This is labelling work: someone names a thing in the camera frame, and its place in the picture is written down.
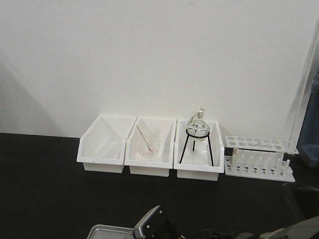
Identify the round glass flask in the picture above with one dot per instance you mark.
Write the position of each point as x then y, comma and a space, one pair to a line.
196, 127

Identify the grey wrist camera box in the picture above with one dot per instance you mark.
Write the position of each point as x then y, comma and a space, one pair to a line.
148, 224

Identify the white middle storage bin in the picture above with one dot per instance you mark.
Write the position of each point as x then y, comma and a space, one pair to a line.
163, 163

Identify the black lab sink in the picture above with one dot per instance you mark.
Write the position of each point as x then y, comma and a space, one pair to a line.
302, 199

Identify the glass beaker in bin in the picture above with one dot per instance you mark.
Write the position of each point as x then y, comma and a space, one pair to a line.
151, 134

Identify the silver metal tray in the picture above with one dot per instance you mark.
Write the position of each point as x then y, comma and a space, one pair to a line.
110, 232

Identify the glass stirring rod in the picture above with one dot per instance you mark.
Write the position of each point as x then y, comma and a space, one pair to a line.
144, 139

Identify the white left storage bin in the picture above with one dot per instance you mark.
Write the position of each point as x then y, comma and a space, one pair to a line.
102, 147

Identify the white bin with tripod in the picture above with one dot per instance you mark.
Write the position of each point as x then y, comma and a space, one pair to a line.
200, 160

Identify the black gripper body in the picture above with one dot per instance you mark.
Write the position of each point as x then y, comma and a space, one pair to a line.
166, 229

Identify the white storage bin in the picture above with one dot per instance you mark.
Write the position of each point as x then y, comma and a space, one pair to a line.
102, 147
163, 163

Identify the white test tube rack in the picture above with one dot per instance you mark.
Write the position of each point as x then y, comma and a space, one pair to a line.
259, 158

